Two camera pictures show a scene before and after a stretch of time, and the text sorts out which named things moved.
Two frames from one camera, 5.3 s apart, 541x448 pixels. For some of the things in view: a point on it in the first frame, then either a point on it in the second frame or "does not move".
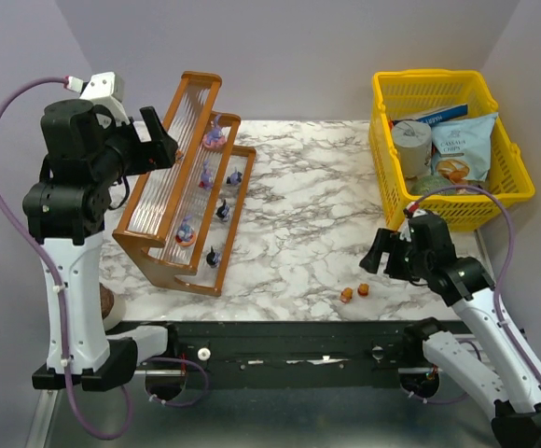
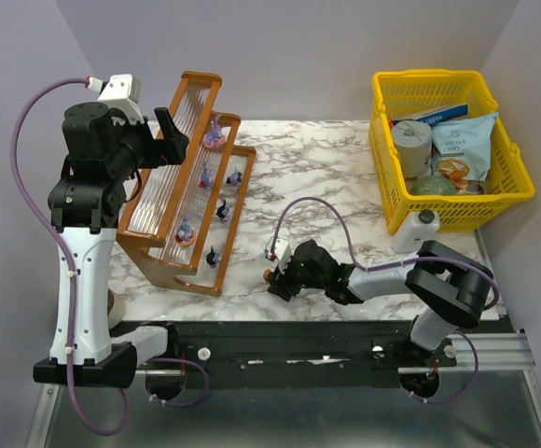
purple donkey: x=186 y=235 does not move
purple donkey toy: x=235 y=177 does not move
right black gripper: x=395 y=257 → x=287 y=280
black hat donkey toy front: x=213 y=259 does not move
